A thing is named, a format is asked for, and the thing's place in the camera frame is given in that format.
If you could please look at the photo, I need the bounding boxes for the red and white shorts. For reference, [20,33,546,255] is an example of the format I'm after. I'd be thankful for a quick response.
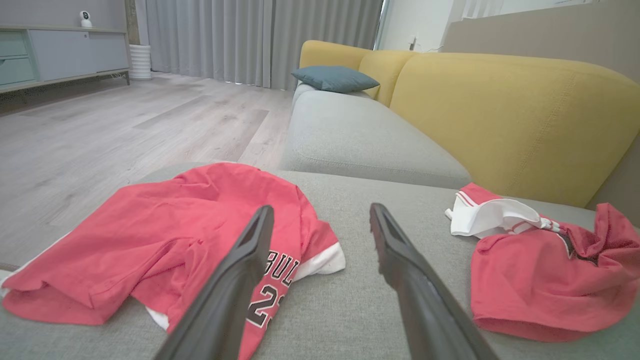
[444,182,640,344]

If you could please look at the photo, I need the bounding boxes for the large grey sofa seat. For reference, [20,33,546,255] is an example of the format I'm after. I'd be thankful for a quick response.
[0,161,640,360]

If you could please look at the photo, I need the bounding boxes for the white ribbed cylinder bin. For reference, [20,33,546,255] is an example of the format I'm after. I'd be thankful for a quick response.
[129,44,152,81]

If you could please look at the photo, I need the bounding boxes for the red Bulls jersey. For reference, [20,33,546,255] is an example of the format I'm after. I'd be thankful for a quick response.
[0,161,347,360]

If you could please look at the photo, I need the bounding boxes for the grey sofa seat cushion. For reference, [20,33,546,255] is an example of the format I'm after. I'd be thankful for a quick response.
[279,82,472,190]

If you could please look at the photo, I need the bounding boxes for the yellow sofa end backrest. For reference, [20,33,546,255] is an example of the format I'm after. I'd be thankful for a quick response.
[299,40,373,71]

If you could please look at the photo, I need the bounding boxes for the blue-grey throw pillow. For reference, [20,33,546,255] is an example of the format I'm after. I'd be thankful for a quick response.
[291,65,381,94]

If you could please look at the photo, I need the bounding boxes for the grey pleated curtain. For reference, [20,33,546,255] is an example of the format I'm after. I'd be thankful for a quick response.
[145,0,385,92]

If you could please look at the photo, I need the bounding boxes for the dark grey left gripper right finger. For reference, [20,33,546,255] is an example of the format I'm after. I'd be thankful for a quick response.
[369,202,501,360]

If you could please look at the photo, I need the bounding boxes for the wide yellow sofa backrest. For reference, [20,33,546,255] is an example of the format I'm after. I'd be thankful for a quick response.
[389,52,640,209]

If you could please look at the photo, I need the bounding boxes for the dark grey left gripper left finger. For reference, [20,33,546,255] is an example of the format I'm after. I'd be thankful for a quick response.
[152,204,275,360]

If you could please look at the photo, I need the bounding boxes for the narrow yellow sofa backrest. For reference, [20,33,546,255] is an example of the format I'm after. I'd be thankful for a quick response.
[358,49,418,108]

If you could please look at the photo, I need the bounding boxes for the grey low cabinet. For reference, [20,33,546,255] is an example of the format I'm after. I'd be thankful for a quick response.
[0,25,131,96]

